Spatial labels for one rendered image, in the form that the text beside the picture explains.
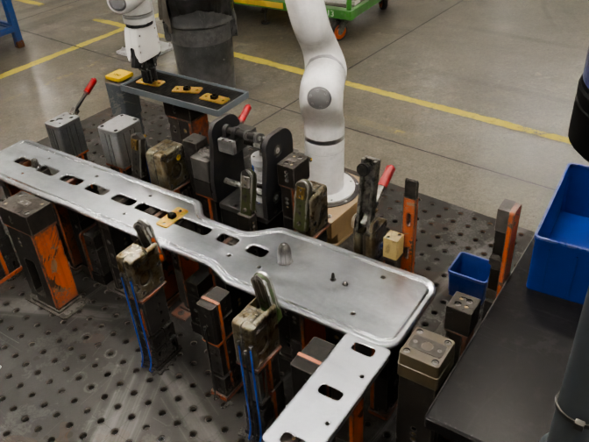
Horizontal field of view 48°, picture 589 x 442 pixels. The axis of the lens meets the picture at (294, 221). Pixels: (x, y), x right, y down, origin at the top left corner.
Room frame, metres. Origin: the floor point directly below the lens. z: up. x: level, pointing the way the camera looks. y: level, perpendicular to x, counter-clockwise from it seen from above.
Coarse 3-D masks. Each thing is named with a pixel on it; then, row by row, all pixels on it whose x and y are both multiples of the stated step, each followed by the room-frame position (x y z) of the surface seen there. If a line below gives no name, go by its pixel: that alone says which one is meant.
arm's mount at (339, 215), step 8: (352, 176) 1.80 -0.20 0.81; (344, 200) 1.67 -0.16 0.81; (352, 200) 1.67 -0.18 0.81; (328, 208) 1.64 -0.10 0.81; (336, 208) 1.63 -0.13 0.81; (344, 208) 1.63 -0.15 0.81; (352, 208) 1.64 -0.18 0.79; (328, 216) 1.59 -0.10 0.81; (336, 216) 1.59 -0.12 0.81; (344, 216) 1.61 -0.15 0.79; (352, 216) 1.65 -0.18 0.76; (336, 224) 1.58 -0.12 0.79; (344, 224) 1.62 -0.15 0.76; (328, 232) 1.57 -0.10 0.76; (336, 232) 1.58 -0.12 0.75; (344, 232) 1.61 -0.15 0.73; (352, 232) 1.64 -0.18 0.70; (328, 240) 1.58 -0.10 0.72; (336, 240) 1.59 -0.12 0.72
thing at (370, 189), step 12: (360, 168) 1.19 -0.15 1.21; (372, 168) 1.21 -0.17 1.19; (360, 180) 1.21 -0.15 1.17; (372, 180) 1.19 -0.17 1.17; (360, 192) 1.20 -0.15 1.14; (372, 192) 1.19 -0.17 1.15; (360, 204) 1.20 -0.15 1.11; (372, 204) 1.18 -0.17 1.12; (360, 216) 1.20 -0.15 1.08; (372, 216) 1.18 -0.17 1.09
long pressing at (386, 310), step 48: (48, 192) 1.52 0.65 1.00; (144, 192) 1.48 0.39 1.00; (192, 240) 1.26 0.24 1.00; (240, 240) 1.24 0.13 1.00; (288, 240) 1.23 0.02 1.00; (240, 288) 1.08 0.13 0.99; (288, 288) 1.06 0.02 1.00; (336, 288) 1.05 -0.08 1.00; (384, 288) 1.04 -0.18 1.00; (432, 288) 1.03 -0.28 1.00; (384, 336) 0.90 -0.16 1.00
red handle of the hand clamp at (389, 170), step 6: (390, 168) 1.28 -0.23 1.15; (384, 174) 1.28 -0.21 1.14; (390, 174) 1.27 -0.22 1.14; (384, 180) 1.26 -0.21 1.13; (378, 186) 1.26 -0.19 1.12; (384, 186) 1.25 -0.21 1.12; (378, 192) 1.24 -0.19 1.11; (378, 198) 1.23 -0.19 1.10; (366, 216) 1.20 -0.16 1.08; (360, 222) 1.20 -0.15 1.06; (366, 222) 1.19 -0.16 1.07
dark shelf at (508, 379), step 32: (512, 288) 0.98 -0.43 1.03; (512, 320) 0.89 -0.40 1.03; (544, 320) 0.89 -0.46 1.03; (576, 320) 0.88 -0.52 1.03; (480, 352) 0.82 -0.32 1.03; (512, 352) 0.82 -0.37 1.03; (544, 352) 0.81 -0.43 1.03; (448, 384) 0.75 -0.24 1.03; (480, 384) 0.75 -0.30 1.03; (512, 384) 0.74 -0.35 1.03; (544, 384) 0.74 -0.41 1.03; (448, 416) 0.69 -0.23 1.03; (480, 416) 0.68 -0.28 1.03; (512, 416) 0.68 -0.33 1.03; (544, 416) 0.67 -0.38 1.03
